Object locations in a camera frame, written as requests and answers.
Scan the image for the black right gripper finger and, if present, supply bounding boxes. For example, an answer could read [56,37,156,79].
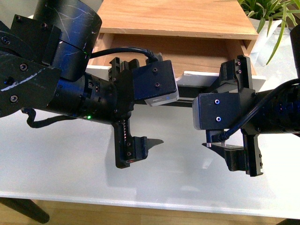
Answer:
[202,143,243,162]

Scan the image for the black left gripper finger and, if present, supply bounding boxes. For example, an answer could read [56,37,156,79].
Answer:
[147,138,164,150]

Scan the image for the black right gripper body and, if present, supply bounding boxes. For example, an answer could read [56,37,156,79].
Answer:
[225,55,263,177]

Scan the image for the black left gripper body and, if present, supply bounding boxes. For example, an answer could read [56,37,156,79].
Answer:
[109,57,150,168]

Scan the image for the white-front wooden drawer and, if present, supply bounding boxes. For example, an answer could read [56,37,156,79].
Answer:
[86,32,266,107]

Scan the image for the wooden drawer cabinet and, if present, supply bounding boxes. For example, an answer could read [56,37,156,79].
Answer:
[92,0,259,56]

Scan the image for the spider plant in white pot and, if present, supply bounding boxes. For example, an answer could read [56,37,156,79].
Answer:
[238,0,300,64]

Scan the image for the black table leg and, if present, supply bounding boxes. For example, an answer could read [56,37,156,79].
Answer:
[0,197,50,224]

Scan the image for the black right camera cable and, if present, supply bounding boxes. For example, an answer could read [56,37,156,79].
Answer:
[206,78,300,143]

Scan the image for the black camera cable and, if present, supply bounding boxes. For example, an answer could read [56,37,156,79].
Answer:
[89,47,162,63]
[206,78,300,143]

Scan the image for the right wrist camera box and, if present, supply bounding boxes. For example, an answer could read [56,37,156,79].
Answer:
[192,92,245,130]

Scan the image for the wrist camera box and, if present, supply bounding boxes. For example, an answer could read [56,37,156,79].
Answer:
[192,92,245,130]
[133,60,179,106]

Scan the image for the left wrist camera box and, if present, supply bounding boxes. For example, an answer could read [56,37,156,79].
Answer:
[133,60,179,106]

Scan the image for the black left camera cable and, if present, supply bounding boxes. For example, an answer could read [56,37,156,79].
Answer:
[89,47,162,63]

